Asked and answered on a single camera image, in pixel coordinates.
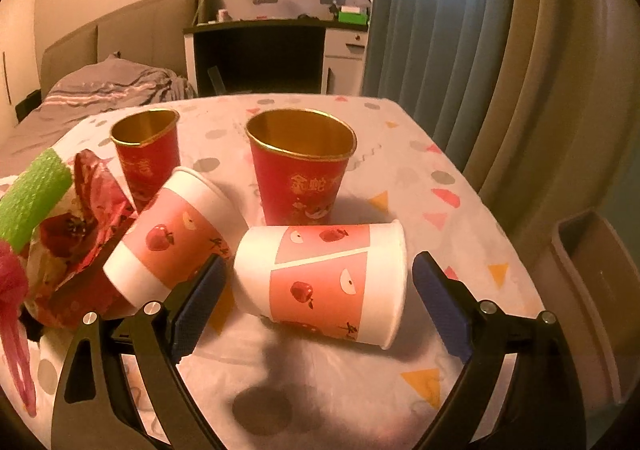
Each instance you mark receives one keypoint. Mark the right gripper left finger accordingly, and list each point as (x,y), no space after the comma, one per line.
(94,407)

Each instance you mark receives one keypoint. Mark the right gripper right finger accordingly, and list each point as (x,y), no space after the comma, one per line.
(518,388)

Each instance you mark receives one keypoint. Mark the red wrapper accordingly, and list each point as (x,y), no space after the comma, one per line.
(69,248)

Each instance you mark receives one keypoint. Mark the pink plastic bag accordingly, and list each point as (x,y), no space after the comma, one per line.
(14,287)

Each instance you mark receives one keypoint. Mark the white apple paper cup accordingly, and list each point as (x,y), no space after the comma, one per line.
(342,281)
(188,220)

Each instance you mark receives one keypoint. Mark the green foam net sleeve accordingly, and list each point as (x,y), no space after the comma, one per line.
(32,196)

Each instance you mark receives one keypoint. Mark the red gold cup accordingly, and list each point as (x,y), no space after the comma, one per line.
(300,158)
(148,151)

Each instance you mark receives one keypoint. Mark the brown plastic trash bin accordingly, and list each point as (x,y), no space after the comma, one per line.
(587,278)

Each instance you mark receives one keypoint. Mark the patterned pink tablecloth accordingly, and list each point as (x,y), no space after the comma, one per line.
(264,387)

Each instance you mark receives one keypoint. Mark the bed with grey bedding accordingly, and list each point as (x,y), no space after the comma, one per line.
(112,84)

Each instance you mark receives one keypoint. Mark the blue and beige curtains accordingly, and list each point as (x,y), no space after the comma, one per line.
(536,102)

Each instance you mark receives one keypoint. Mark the padded brown headboard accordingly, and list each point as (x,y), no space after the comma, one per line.
(149,32)

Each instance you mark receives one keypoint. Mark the dark desk with white drawers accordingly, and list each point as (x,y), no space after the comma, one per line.
(294,55)

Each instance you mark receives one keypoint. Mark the green box on desk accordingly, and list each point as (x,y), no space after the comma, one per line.
(353,15)

